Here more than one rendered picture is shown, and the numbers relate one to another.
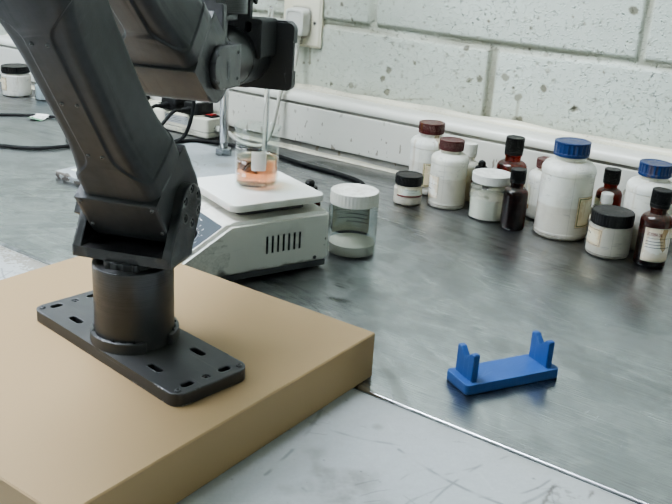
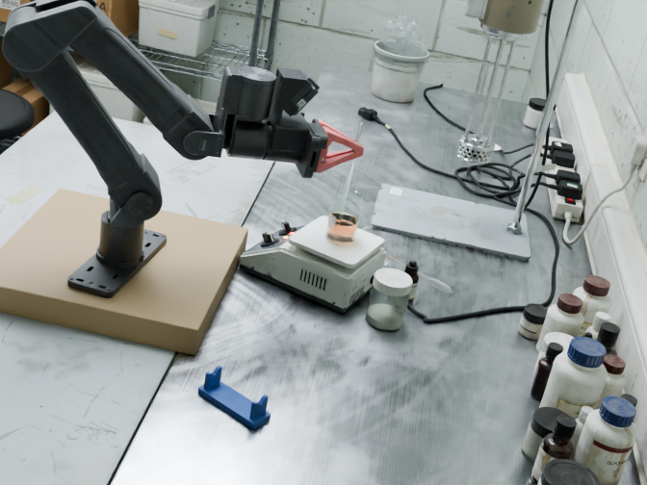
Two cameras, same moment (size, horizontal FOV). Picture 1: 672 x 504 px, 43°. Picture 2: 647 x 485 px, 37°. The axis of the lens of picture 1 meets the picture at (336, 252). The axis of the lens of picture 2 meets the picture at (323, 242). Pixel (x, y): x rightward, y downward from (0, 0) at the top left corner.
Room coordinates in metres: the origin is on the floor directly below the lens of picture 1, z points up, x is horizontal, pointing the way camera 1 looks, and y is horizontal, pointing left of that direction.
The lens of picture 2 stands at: (0.22, -1.05, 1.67)
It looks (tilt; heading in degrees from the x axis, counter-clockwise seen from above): 27 degrees down; 59
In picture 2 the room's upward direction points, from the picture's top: 11 degrees clockwise
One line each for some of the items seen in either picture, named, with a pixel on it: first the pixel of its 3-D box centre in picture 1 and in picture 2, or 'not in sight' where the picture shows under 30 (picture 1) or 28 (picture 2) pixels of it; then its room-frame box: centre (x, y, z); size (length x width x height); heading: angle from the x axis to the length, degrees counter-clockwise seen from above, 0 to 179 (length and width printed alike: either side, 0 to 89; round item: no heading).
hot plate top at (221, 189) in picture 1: (256, 189); (337, 241); (0.94, 0.10, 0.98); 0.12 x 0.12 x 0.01; 34
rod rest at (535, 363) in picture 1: (504, 360); (235, 395); (0.68, -0.16, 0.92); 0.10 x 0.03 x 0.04; 116
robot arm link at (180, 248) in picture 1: (134, 219); (130, 198); (0.62, 0.16, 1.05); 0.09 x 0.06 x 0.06; 76
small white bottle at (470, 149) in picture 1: (467, 171); (594, 339); (1.25, -0.19, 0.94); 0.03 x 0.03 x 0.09
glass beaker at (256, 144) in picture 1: (255, 153); (344, 216); (0.95, 0.10, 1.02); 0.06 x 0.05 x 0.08; 39
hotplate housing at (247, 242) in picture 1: (235, 228); (318, 259); (0.93, 0.12, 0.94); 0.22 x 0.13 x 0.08; 124
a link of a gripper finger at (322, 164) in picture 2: not in sight; (331, 144); (0.91, 0.10, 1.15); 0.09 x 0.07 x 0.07; 168
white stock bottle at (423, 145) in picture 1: (428, 156); (587, 311); (1.28, -0.13, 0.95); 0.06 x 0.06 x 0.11
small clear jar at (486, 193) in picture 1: (490, 195); (556, 361); (1.16, -0.21, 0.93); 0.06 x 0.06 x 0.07
